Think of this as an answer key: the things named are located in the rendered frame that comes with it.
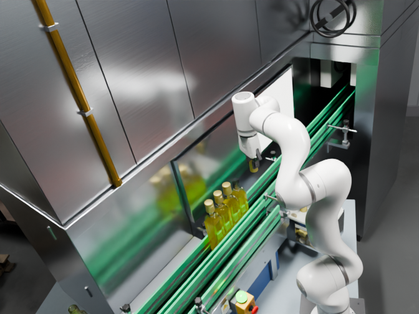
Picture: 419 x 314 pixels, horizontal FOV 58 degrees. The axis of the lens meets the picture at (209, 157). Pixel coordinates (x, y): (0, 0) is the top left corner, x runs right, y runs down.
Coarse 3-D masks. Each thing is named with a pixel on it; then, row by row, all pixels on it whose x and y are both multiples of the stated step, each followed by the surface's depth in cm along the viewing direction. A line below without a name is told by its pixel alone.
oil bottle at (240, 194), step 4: (232, 188) 163; (240, 188) 161; (232, 192) 161; (236, 192) 160; (240, 192) 160; (244, 192) 162; (236, 196) 160; (240, 196) 160; (244, 196) 163; (240, 200) 161; (244, 200) 164; (240, 204) 162; (244, 204) 165; (240, 208) 163; (244, 208) 166; (248, 208) 168; (244, 212) 167
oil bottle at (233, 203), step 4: (224, 196) 159; (224, 200) 158; (228, 200) 157; (232, 200) 157; (236, 200) 158; (228, 204) 157; (232, 204) 157; (236, 204) 159; (232, 208) 157; (236, 208) 160; (232, 212) 159; (236, 212) 161; (240, 212) 164; (232, 216) 160; (236, 216) 162; (240, 216) 164; (236, 220) 163
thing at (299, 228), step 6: (282, 210) 189; (342, 216) 177; (294, 222) 177; (300, 222) 175; (342, 222) 180; (288, 228) 183; (294, 228) 180; (300, 228) 177; (342, 228) 182; (288, 234) 186; (294, 234) 183; (300, 234) 180; (306, 234) 177; (294, 240) 185; (300, 240) 183; (306, 240) 180; (306, 246) 182; (312, 246) 179
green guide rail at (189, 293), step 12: (264, 204) 172; (252, 216) 166; (240, 228) 160; (252, 228) 169; (228, 240) 156; (240, 240) 163; (228, 252) 158; (216, 264) 153; (204, 276) 148; (192, 288) 143; (180, 300) 139; (192, 300) 146; (168, 312) 135; (180, 312) 141
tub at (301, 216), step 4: (308, 208) 189; (292, 212) 183; (296, 212) 186; (300, 212) 188; (304, 212) 187; (340, 212) 174; (300, 216) 186; (304, 216) 185; (296, 220) 175; (300, 220) 174; (304, 220) 183
